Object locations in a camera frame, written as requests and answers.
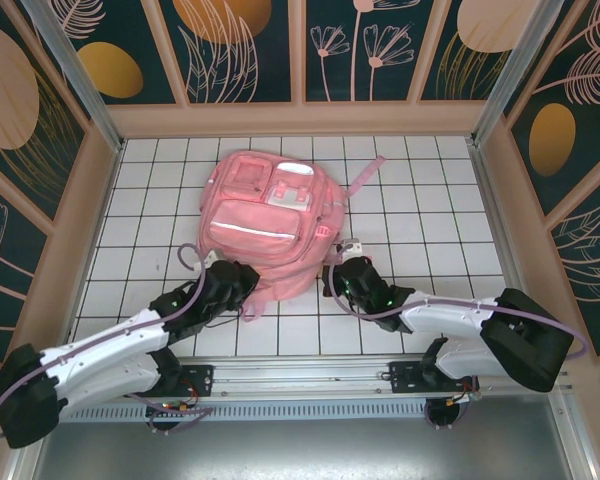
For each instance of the pink backpack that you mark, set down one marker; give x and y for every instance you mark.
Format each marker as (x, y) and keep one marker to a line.
(260, 225)

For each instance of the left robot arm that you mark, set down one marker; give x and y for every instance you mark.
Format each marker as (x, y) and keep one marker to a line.
(105, 345)

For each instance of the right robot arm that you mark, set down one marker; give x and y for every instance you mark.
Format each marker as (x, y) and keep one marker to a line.
(525, 340)

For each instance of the small green circuit board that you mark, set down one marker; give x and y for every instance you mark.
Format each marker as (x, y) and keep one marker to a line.
(167, 407)

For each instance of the yellow power connector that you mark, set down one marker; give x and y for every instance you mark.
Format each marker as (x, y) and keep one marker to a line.
(462, 397)

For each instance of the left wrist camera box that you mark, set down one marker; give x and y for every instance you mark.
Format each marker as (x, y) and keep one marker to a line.
(212, 259)

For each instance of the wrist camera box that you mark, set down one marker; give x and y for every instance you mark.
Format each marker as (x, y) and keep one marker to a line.
(212, 259)
(352, 247)

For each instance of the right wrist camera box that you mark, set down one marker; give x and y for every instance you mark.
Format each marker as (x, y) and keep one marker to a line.
(352, 247)

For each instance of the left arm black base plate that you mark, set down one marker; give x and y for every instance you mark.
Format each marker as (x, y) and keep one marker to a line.
(200, 380)

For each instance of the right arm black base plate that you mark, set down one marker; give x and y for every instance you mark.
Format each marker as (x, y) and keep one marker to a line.
(405, 377)

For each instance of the aluminium mounting rail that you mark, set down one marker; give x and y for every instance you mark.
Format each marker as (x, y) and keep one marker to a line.
(300, 375)

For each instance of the aluminium side rail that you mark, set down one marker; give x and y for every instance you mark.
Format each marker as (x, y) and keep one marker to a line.
(497, 225)

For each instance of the aluminium frame post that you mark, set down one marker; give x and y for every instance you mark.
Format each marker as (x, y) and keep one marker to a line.
(81, 80)
(510, 75)

